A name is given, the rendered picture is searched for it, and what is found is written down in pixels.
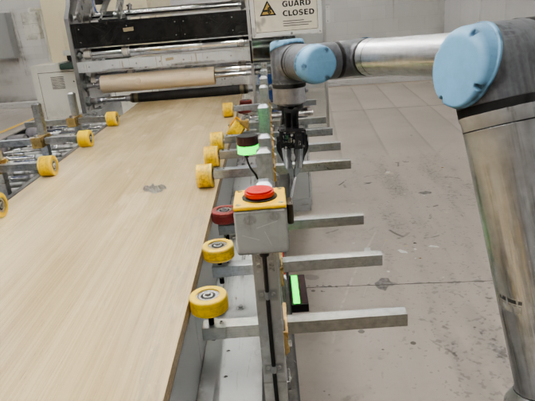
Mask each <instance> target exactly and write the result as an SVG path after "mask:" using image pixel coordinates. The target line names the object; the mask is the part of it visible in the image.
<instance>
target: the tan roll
mask: <svg viewBox="0 0 535 401"><path fill-rule="evenodd" d="M251 74H252V70H245V71H235V72H216V73H214V67H204V68H184V69H174V70H164V71H154V72H135V73H125V74H115V75H105V76H100V81H99V82H96V83H87V87H88V88H100V89H101V91H102V93H112V92H122V91H141V90H152V89H162V88H182V87H192V86H202V85H212V84H216V78H221V77H231V76H250V75H251Z"/></svg>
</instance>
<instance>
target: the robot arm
mask: <svg viewBox="0 0 535 401"><path fill-rule="evenodd" d="M269 54H270V57H271V79H272V94H273V103H274V104H275V105H277V110H278V111H282V112H281V119H280V127H279V129H278V132H279V136H276V140H277V141H276V149H277V151H278V153H279V156H280V157H281V159H282V161H283V164H284V165H285V167H286V169H287V172H288V173H289V174H290V175H291V176H292V177H296V176H297V175H298V174H299V172H300V170H301V168H302V166H303V162H304V158H305V155H306V153H307V150H308V146H309V145H308V140H307V134H306V129H305V126H304V124H303V125H302V124H301V123H299V114H298V113H299V112H298V110H300V109H303V103H305V102H306V101H307V94H306V93H305V92H308V88H306V83H309V84H320V83H324V82H326V81H327V80H332V79H337V78H343V77H349V76H426V77H432V78H433V84H434V89H435V92H436V94H437V96H438V97H439V99H442V101H443V103H444V104H445V105H447V106H448V107H452V108H454V109H456V112H457V116H458V120H459V123H460V124H461V127H462V131H463V137H464V142H465V146H466V150H467V157H468V161H469V166H470V170H471V176H472V181H473V185H474V192H475V196H476V201H477V205H478V211H479V215H480V220H481V224H482V231H483V235H484V240H485V244H486V250H487V254H488V259H489V263H490V270H491V274H492V279H493V283H494V289H495V293H496V298H497V302H498V309H499V313H500V318H501V322H502V328H503V333H504V337H505V341H506V348H507V352H508V357H509V361H510V367H511V372H512V376H513V380H514V385H513V386H512V387H511V388H510V389H509V390H508V391H507V392H506V393H505V395H504V401H535V16H533V17H526V18H513V19H510V20H502V21H479V22H476V23H474V24H471V25H464V26H461V27H459V28H457V29H455V30H454V31H452V32H451V33H435V34H425V35H415V36H404V37H385V38H373V37H363V38H359V39H352V40H345V41H331V42H324V43H317V44H305V43H304V41H303V39H302V38H294V39H286V40H280V41H273V42H272V43H271V44H270V52H269ZM291 148H294V154H295V168H294V169H293V168H292V160H291Z"/></svg>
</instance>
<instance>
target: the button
mask: <svg viewBox="0 0 535 401"><path fill-rule="evenodd" d="M273 195H274V189H273V188H272V187H271V186H269V185H254V186H251V187H249V188H247V189H246V190H245V191H244V196H245V197H246V198H248V199H249V200H252V201H262V200H266V199H268V198H270V197H272V196H273Z"/></svg>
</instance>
